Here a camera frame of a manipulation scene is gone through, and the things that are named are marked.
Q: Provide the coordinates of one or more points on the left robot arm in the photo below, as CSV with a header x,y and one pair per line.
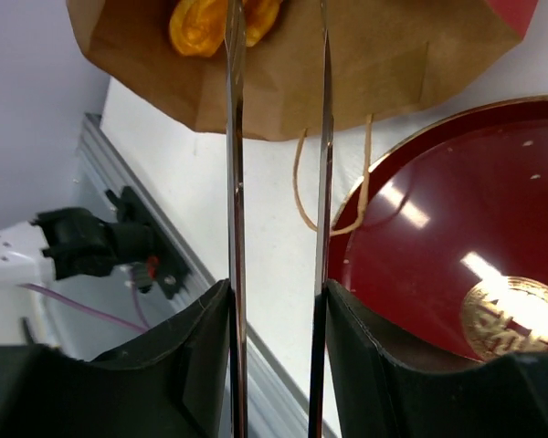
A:
x,y
56,245

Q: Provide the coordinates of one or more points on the red round plate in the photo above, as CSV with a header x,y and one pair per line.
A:
x,y
453,247

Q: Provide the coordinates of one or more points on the metal tongs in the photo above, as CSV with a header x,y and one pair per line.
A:
x,y
235,39

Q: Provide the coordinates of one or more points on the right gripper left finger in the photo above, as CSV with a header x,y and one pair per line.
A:
x,y
167,382

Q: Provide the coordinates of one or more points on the red paper bag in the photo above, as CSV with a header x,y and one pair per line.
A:
x,y
388,58

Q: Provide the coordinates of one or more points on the long twisted bread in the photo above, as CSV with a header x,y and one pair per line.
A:
x,y
260,17

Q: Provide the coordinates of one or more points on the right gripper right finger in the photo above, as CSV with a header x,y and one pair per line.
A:
x,y
389,383

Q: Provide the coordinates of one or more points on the aluminium rail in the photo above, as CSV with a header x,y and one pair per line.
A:
x,y
276,406

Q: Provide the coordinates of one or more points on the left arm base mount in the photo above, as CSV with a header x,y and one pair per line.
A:
x,y
139,238

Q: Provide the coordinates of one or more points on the wavy orange bread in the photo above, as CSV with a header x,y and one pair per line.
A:
x,y
197,27

